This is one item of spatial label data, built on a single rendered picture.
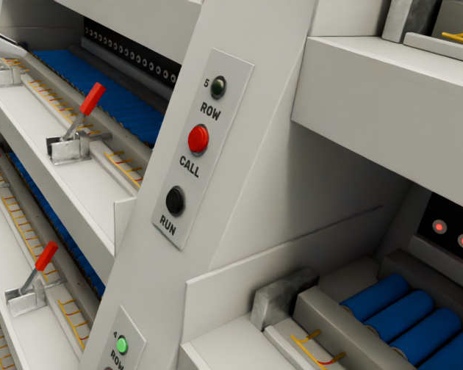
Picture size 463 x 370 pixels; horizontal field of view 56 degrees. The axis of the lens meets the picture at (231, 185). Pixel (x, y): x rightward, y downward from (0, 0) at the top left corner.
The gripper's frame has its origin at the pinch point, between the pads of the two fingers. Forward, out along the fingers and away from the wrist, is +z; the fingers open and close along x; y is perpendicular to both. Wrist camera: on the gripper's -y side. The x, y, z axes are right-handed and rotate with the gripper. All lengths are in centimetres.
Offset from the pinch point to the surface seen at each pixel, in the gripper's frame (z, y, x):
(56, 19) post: 18.5, 4.8, 42.5
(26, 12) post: 13.5, 3.3, 42.5
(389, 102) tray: 4.7, 8.8, -33.1
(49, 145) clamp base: 8.2, -7.0, 0.7
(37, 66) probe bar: 13.3, -2.8, 26.9
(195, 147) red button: 5.0, 2.2, -23.1
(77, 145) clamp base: 10.0, -5.6, -1.1
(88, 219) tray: 8.1, -8.7, -12.1
